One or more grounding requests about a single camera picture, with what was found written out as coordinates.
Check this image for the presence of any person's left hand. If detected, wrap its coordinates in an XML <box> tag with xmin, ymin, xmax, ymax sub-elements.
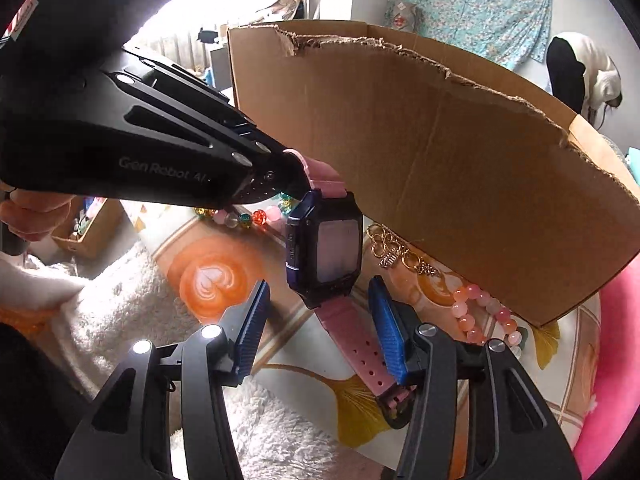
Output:
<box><xmin>0</xmin><ymin>187</ymin><xmax>83</xmax><ymax>248</ymax></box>

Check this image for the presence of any person's left forearm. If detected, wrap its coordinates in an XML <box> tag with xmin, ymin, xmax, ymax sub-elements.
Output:
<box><xmin>0</xmin><ymin>252</ymin><xmax>86</xmax><ymax>311</ymax></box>

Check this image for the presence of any turquoise floral wall cloth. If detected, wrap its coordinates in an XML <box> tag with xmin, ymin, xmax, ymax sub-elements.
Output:
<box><xmin>382</xmin><ymin>0</ymin><xmax>553</xmax><ymax>71</ymax></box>

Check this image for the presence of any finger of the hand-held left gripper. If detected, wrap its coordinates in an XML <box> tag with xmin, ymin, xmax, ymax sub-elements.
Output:
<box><xmin>0</xmin><ymin>69</ymin><xmax>313</xmax><ymax>208</ymax></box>
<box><xmin>122</xmin><ymin>47</ymin><xmax>301</xmax><ymax>161</ymax></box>

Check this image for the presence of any pink bead bracelet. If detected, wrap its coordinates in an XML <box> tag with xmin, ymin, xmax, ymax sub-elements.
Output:
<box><xmin>450</xmin><ymin>282</ymin><xmax>531</xmax><ymax>361</ymax></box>

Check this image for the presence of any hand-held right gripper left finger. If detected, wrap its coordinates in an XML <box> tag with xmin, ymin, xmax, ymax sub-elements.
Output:
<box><xmin>54</xmin><ymin>280</ymin><xmax>273</xmax><ymax>480</ymax></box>

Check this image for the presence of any torn cardboard box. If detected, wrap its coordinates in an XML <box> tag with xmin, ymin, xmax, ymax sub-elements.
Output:
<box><xmin>226</xmin><ymin>20</ymin><xmax>640</xmax><ymax>328</ymax></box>

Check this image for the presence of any white fluffy blanket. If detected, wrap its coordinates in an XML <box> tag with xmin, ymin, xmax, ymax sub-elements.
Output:
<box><xmin>20</xmin><ymin>240</ymin><xmax>341</xmax><ymax>480</ymax></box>

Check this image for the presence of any multicoloured bead bracelet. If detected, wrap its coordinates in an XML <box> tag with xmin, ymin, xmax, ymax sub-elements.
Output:
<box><xmin>192</xmin><ymin>192</ymin><xmax>296</xmax><ymax>231</ymax></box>

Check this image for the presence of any pink strap smartwatch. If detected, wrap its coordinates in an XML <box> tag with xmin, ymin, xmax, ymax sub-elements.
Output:
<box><xmin>280</xmin><ymin>149</ymin><xmax>418</xmax><ymax>431</ymax></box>

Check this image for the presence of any small cardboard box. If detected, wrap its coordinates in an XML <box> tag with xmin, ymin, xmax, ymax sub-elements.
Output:
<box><xmin>50</xmin><ymin>197</ymin><xmax>128</xmax><ymax>258</ymax></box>

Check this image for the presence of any gold loop earring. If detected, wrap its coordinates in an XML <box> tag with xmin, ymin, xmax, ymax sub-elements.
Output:
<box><xmin>366</xmin><ymin>224</ymin><xmax>401</xmax><ymax>256</ymax></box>

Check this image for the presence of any leaf pattern tablecloth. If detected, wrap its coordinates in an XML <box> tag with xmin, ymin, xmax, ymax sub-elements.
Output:
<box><xmin>120</xmin><ymin>200</ymin><xmax>601</xmax><ymax>480</ymax></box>

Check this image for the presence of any rolled floral pillow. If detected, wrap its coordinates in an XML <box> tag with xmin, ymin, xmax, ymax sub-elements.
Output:
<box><xmin>392</xmin><ymin>1</ymin><xmax>426</xmax><ymax>33</ymax></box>

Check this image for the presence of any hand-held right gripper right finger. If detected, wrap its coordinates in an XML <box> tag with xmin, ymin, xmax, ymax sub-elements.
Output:
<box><xmin>367</xmin><ymin>276</ymin><xmax>583</xmax><ymax>480</ymax></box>

